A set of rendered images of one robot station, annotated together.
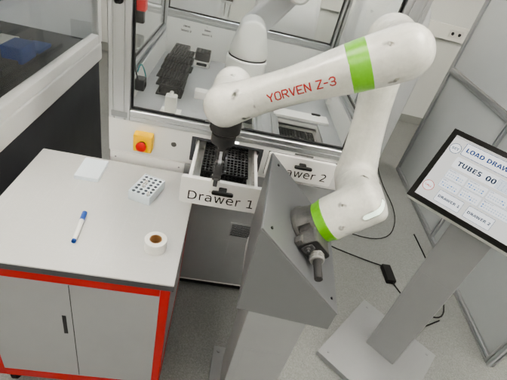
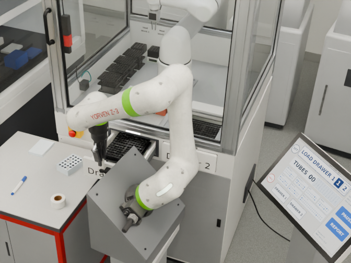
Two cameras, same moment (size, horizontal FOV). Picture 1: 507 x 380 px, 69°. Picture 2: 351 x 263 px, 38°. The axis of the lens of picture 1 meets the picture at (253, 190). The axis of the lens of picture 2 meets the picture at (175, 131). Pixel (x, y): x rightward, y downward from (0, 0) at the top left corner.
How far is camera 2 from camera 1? 142 cm
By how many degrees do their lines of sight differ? 23
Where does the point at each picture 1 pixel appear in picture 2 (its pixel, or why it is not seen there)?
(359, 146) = (172, 146)
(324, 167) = (205, 156)
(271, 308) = (109, 250)
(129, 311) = (40, 244)
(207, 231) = not seen: hidden behind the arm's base
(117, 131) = (60, 121)
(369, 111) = (171, 123)
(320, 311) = (135, 255)
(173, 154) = not seen: hidden behind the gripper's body
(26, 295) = not seen: outside the picture
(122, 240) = (41, 196)
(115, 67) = (55, 80)
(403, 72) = (146, 108)
